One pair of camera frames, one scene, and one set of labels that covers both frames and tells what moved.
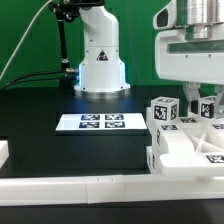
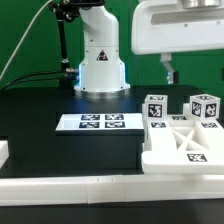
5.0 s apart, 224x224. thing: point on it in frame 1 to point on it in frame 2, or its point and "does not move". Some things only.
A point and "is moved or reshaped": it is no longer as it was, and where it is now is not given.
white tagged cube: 165,109 is moved or reshaped
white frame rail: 103,189 does not move
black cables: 3,90 does not move
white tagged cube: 206,107 does not move
